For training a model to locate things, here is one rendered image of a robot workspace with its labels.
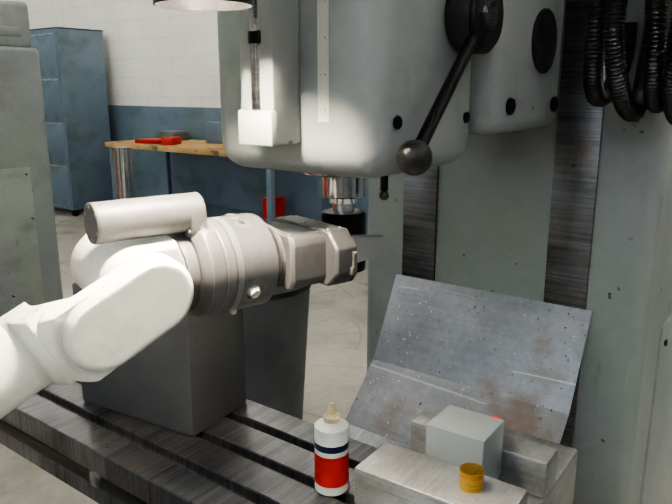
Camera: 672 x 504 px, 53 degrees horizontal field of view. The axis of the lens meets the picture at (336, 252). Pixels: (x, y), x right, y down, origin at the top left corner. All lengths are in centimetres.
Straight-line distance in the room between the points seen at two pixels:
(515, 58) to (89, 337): 50
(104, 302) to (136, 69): 742
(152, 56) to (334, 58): 713
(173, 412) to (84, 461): 13
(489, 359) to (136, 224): 62
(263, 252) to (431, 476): 26
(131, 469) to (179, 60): 661
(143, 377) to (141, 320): 45
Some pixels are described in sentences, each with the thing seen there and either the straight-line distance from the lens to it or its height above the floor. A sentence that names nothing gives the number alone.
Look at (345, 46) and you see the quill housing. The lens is 58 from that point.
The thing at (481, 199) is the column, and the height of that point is 123.
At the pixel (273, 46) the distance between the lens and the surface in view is 58.
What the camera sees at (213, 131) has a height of 99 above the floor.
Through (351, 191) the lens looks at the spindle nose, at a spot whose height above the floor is 129.
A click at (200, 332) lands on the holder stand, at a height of 107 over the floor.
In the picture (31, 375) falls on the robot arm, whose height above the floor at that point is 118.
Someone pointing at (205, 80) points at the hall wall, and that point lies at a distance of 707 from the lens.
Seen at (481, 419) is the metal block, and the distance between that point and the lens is 70.
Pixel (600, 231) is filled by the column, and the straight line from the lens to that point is 98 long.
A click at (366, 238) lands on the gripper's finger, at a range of 69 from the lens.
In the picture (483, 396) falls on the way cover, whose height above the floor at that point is 95.
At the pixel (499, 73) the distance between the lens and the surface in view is 73.
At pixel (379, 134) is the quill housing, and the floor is 135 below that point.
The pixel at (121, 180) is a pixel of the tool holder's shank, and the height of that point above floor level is 126.
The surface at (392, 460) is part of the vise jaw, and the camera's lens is 69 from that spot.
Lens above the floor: 139
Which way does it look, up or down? 14 degrees down
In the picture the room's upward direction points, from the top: straight up
